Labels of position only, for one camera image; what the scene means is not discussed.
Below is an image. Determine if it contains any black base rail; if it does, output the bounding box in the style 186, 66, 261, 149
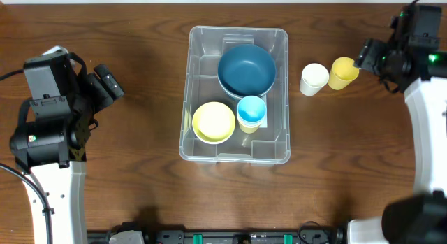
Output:
87, 226, 347, 244

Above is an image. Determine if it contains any clear plastic storage bin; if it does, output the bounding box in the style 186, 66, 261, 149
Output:
179, 26, 291, 166

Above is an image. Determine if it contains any cream cup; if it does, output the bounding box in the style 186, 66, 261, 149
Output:
300, 63, 329, 96

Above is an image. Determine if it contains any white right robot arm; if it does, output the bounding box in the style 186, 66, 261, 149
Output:
345, 39, 446, 243

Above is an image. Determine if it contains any yellow bowl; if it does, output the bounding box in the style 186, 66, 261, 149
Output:
192, 101, 236, 145

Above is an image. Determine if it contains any white label in bin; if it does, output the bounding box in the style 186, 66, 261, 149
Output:
259, 95, 268, 129

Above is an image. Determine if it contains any light blue cup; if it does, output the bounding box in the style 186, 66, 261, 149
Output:
237, 96, 267, 124

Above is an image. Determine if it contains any yellow cup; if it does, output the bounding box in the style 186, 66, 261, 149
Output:
239, 122, 260, 134
328, 57, 360, 90

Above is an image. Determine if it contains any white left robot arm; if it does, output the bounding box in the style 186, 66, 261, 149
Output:
10, 46, 124, 243

